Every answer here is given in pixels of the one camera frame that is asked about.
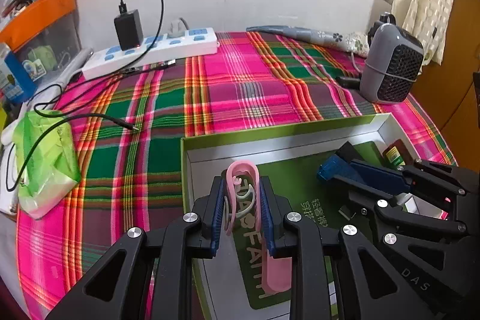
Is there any white power strip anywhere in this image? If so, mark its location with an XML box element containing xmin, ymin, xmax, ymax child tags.
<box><xmin>82</xmin><ymin>27</ymin><xmax>219</xmax><ymax>80</ymax></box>

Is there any orange lid plastic bin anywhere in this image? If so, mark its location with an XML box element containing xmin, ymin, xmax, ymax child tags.
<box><xmin>0</xmin><ymin>0</ymin><xmax>81</xmax><ymax>81</ymax></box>

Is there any wooden wardrobe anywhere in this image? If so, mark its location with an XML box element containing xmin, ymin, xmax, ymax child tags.
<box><xmin>412</xmin><ymin>0</ymin><xmax>480</xmax><ymax>171</ymax></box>

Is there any floral pillow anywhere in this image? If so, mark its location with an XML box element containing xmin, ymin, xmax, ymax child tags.
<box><xmin>246</xmin><ymin>25</ymin><xmax>372</xmax><ymax>58</ymax></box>

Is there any black charging cable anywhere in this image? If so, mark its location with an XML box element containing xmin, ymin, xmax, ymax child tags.
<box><xmin>20</xmin><ymin>0</ymin><xmax>164</xmax><ymax>189</ymax></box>

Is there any pink clip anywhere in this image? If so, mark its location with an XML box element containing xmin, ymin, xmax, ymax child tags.
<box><xmin>224</xmin><ymin>161</ymin><xmax>291</xmax><ymax>294</ymax></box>

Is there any grey space heater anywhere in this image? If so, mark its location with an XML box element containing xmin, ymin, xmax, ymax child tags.
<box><xmin>360</xmin><ymin>14</ymin><xmax>424</xmax><ymax>104</ymax></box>

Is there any green white cardboard box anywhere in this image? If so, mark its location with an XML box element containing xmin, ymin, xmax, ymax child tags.
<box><xmin>180</xmin><ymin>112</ymin><xmax>456</xmax><ymax>320</ymax></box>

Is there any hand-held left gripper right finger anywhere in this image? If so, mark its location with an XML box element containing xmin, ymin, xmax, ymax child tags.
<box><xmin>258</xmin><ymin>176</ymin><xmax>426</xmax><ymax>320</ymax></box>

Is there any black charger adapter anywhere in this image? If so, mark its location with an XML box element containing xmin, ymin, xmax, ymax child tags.
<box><xmin>113</xmin><ymin>9</ymin><xmax>144</xmax><ymax>51</ymax></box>

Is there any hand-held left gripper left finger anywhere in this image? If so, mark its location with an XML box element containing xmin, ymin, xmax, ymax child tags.
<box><xmin>45</xmin><ymin>175</ymin><xmax>226</xmax><ymax>320</ymax></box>

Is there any blue white carton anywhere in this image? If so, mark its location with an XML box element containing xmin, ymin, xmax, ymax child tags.
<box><xmin>0</xmin><ymin>44</ymin><xmax>36</xmax><ymax>103</ymax></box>

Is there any green tissue pack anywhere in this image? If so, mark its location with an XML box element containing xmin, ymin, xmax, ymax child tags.
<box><xmin>13</xmin><ymin>110</ymin><xmax>81</xmax><ymax>219</ymax></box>

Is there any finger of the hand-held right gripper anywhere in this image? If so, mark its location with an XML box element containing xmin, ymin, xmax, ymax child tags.
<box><xmin>349</xmin><ymin>160</ymin><xmax>456</xmax><ymax>195</ymax></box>
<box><xmin>333</xmin><ymin>175</ymin><xmax>469</xmax><ymax>270</ymax></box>

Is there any brown bottle red cap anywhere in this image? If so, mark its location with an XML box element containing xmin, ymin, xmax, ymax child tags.
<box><xmin>382</xmin><ymin>140</ymin><xmax>409</xmax><ymax>169</ymax></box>

